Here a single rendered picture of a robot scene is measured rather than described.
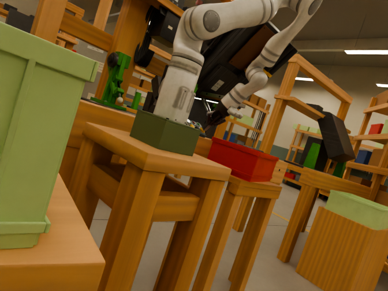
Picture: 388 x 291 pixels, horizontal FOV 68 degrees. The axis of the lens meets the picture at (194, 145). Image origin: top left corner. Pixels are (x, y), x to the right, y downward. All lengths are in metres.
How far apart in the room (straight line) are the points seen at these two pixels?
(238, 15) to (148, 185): 0.53
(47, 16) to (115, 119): 0.70
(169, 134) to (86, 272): 0.52
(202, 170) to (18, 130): 0.56
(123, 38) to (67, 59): 1.46
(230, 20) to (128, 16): 0.94
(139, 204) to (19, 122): 0.45
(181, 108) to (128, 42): 0.97
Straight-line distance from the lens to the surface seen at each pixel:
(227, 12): 0.87
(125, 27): 1.72
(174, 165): 0.68
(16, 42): 0.25
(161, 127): 0.75
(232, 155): 1.15
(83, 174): 0.86
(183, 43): 0.86
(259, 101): 8.22
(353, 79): 11.37
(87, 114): 0.98
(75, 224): 0.35
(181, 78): 0.80
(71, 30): 1.69
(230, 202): 1.11
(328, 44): 9.76
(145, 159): 0.63
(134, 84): 9.18
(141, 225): 0.70
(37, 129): 0.26
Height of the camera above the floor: 0.93
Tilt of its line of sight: 4 degrees down
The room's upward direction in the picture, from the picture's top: 18 degrees clockwise
